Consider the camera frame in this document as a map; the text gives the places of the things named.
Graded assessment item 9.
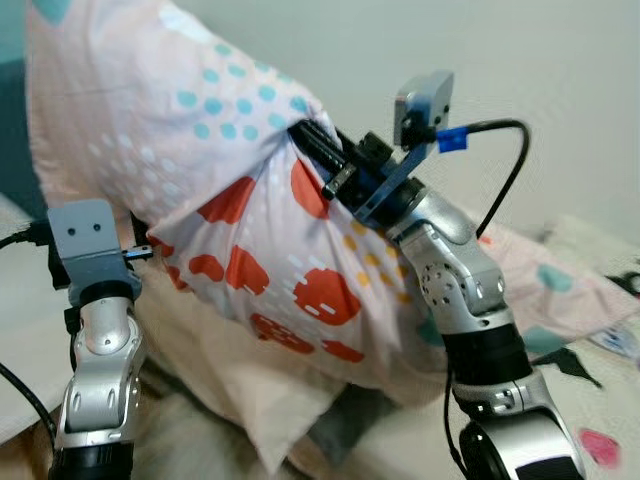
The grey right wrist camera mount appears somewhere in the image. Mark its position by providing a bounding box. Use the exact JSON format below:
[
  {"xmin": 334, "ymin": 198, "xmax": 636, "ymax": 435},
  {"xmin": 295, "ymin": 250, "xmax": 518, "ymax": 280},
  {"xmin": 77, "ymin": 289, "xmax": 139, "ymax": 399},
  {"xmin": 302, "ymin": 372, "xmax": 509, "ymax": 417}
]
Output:
[{"xmin": 350, "ymin": 70, "xmax": 456, "ymax": 227}]

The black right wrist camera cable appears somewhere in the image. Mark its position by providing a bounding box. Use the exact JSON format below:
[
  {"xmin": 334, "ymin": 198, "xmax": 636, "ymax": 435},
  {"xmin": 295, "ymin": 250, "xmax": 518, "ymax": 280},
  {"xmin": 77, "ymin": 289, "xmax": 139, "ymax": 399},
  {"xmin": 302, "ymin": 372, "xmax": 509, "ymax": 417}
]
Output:
[{"xmin": 455, "ymin": 118, "xmax": 531, "ymax": 241}]

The blue tape strip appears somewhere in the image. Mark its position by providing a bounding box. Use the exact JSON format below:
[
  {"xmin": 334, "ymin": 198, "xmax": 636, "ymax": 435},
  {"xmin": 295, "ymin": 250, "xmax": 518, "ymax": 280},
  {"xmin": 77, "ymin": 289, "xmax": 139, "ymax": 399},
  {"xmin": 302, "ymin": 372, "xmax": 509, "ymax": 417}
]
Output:
[{"xmin": 436, "ymin": 125, "xmax": 469, "ymax": 153}]

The pink pillow with teal shapes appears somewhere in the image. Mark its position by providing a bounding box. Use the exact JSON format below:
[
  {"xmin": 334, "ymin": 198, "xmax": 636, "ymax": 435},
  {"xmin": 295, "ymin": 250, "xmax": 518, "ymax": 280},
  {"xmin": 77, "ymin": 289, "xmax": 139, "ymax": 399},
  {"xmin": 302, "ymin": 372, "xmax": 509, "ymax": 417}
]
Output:
[{"xmin": 480, "ymin": 225, "xmax": 633, "ymax": 351}]

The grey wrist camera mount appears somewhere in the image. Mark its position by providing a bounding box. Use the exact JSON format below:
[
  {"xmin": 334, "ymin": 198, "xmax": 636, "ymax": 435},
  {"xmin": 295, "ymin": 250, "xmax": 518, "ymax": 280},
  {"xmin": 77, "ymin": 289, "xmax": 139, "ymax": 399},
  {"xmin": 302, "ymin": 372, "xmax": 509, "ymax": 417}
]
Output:
[
  {"xmin": 47, "ymin": 198, "xmax": 141, "ymax": 291},
  {"xmin": 350, "ymin": 70, "xmax": 456, "ymax": 227}
]

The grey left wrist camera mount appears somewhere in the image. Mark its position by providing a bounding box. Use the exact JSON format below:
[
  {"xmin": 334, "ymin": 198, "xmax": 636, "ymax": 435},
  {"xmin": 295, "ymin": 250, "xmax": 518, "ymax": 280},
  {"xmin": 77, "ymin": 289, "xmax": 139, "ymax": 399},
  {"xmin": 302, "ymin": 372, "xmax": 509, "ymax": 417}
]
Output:
[{"xmin": 47, "ymin": 198, "xmax": 141, "ymax": 291}]

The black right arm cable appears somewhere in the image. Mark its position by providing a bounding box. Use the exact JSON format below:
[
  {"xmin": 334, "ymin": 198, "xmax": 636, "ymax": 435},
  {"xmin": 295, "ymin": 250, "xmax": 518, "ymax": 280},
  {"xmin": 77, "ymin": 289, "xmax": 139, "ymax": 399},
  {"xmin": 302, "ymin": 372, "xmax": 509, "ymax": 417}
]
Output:
[{"xmin": 443, "ymin": 370, "xmax": 469, "ymax": 477}]

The black left wrist camera cable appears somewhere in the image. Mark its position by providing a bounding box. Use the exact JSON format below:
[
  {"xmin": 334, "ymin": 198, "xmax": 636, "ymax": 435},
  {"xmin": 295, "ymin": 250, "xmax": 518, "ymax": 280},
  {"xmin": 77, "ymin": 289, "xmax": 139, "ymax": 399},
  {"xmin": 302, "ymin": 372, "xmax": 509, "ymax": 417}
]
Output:
[{"xmin": 0, "ymin": 225, "xmax": 53, "ymax": 251}]

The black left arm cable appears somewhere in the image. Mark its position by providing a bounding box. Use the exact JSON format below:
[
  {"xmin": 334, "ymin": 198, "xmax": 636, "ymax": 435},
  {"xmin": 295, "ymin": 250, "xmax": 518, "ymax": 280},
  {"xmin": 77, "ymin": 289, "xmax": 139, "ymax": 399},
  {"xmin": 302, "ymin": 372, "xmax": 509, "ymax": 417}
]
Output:
[{"xmin": 0, "ymin": 362, "xmax": 58, "ymax": 446}]

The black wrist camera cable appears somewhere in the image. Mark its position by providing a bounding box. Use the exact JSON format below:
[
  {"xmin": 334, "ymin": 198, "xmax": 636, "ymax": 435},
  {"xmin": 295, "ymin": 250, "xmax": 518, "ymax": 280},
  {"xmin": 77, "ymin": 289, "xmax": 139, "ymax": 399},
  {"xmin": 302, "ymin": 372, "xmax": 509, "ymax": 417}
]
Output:
[
  {"xmin": 0, "ymin": 225, "xmax": 53, "ymax": 251},
  {"xmin": 455, "ymin": 118, "xmax": 531, "ymax": 241}
]

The pink pillow red teal print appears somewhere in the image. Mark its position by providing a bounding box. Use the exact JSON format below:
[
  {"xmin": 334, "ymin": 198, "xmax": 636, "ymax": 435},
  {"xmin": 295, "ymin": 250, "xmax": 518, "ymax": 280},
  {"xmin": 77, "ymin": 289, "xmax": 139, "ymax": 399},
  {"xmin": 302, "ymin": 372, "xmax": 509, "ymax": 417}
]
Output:
[{"xmin": 25, "ymin": 0, "xmax": 446, "ymax": 406}]

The plain pale pink pillow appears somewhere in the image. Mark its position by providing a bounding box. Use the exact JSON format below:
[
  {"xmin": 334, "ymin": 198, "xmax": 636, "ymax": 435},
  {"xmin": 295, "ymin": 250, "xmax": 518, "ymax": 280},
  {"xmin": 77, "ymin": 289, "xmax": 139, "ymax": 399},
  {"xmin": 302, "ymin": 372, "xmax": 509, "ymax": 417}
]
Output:
[{"xmin": 135, "ymin": 290, "xmax": 346, "ymax": 474}]

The cream patterned blanket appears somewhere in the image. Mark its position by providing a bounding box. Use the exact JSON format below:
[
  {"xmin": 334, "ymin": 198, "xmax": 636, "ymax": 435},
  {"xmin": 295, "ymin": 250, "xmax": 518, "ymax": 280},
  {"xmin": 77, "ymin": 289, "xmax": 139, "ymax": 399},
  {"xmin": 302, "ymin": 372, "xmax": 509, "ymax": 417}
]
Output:
[{"xmin": 290, "ymin": 215, "xmax": 640, "ymax": 480}]

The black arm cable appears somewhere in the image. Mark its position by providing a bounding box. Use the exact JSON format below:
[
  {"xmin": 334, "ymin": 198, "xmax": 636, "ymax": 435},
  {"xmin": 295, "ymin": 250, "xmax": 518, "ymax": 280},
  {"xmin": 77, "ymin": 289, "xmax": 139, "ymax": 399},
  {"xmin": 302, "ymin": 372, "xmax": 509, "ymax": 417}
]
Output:
[
  {"xmin": 0, "ymin": 362, "xmax": 58, "ymax": 446},
  {"xmin": 443, "ymin": 370, "xmax": 469, "ymax": 477}
]

